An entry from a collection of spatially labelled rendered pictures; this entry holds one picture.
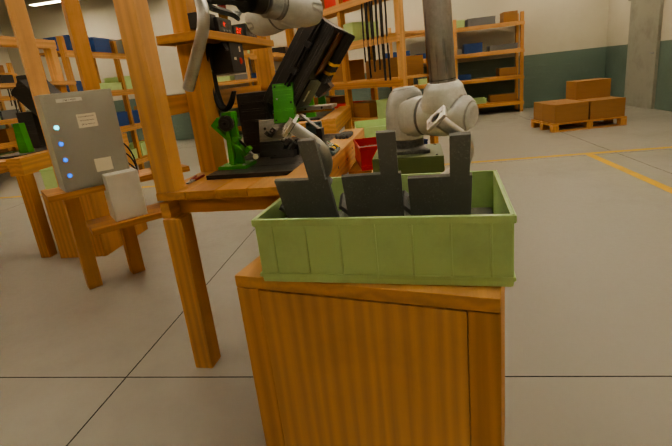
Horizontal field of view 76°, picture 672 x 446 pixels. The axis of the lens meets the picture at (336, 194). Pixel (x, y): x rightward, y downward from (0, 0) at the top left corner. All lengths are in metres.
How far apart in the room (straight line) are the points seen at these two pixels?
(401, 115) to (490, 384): 1.08
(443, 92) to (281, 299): 0.97
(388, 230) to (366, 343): 0.31
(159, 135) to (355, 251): 1.13
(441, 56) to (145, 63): 1.14
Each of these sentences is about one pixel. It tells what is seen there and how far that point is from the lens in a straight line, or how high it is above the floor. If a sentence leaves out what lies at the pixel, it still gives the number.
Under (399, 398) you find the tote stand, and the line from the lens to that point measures 1.21.
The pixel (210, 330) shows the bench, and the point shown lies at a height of 0.18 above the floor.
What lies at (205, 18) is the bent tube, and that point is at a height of 1.45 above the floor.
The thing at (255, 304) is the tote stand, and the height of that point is 0.71.
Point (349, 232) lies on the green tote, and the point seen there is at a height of 0.92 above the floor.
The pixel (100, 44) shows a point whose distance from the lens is 8.00.
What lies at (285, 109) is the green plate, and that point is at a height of 1.14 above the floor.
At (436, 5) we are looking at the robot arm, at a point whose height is 1.48.
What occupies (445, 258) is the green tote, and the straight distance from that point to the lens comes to 1.02.
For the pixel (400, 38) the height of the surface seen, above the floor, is 1.58.
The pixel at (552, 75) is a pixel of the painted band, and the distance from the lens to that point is 11.90.
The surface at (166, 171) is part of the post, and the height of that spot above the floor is 0.97.
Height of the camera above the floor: 1.28
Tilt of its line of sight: 15 degrees down
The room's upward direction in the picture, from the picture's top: 6 degrees counter-clockwise
